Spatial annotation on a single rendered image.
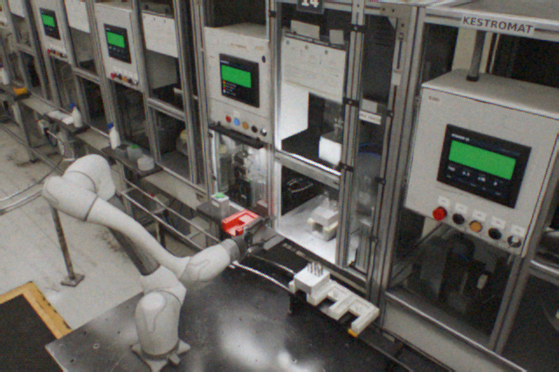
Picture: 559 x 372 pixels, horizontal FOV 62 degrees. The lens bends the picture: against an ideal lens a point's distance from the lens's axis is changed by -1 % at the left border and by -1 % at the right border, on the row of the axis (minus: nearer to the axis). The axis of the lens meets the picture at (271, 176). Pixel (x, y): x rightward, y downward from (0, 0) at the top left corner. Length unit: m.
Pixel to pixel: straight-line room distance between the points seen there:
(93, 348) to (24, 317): 1.37
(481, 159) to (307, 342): 1.07
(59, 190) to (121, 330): 0.78
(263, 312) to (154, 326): 0.54
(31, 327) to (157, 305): 1.64
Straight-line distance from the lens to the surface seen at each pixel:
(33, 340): 3.37
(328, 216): 2.25
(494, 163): 1.53
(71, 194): 1.76
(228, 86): 2.19
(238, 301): 2.30
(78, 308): 3.49
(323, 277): 2.05
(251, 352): 2.09
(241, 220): 2.35
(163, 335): 1.99
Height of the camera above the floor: 2.26
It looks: 29 degrees down
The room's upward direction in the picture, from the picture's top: straight up
